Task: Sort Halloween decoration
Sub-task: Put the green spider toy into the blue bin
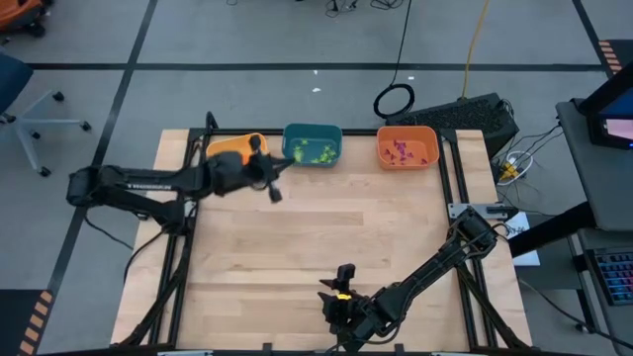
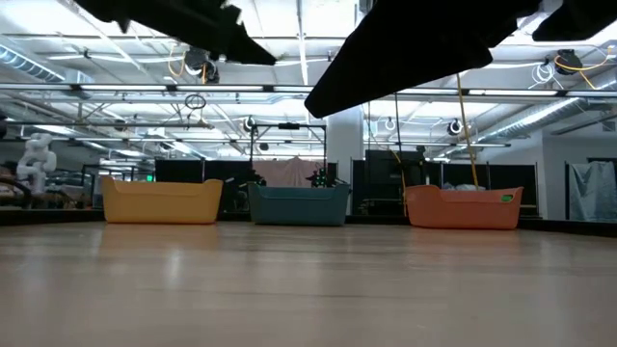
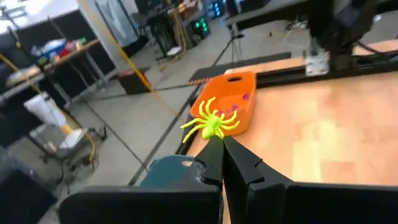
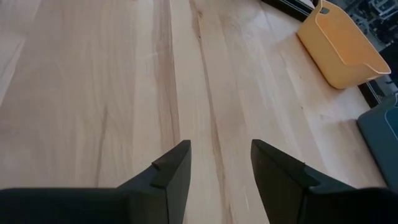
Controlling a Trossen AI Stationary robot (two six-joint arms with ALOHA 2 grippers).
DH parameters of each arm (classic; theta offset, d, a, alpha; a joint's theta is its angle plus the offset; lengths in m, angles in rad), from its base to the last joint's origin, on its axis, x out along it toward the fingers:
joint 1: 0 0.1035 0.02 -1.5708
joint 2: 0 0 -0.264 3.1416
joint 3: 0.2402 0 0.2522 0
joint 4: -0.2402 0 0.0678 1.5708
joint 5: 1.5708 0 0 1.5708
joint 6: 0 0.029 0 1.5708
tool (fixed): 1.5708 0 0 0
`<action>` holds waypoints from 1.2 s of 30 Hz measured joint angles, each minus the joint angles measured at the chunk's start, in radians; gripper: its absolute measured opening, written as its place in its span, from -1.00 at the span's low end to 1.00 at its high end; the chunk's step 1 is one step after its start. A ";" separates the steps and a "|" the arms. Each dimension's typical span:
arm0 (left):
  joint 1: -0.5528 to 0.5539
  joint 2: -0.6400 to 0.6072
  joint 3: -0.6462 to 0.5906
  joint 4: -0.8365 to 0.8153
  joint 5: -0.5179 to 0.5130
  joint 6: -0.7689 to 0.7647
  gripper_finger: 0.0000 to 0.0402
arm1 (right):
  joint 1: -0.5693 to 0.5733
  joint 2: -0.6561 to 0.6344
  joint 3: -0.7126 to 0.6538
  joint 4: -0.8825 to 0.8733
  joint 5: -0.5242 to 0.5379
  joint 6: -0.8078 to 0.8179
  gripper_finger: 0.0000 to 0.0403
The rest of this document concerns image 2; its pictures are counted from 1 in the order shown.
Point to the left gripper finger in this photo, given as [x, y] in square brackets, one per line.
[236, 41]

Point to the black curved tube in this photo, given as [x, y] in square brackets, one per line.
[19, 185]

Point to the black metal stand frame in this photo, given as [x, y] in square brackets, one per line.
[288, 126]

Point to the black background robot arm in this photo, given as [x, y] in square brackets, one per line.
[322, 179]

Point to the grey tarp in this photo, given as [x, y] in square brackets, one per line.
[593, 190]

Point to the teal plastic bin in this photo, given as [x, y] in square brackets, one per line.
[299, 207]

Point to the beige cloth backdrop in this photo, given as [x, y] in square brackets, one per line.
[289, 171]

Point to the black partition screen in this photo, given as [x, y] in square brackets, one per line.
[178, 171]
[506, 176]

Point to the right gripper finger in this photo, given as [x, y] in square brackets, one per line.
[410, 48]

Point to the white robot figure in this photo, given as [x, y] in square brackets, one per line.
[36, 161]

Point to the white building column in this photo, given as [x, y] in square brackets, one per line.
[344, 144]

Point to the orange plastic bin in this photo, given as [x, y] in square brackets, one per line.
[463, 209]

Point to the yellow plastic bin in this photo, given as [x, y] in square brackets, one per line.
[161, 202]

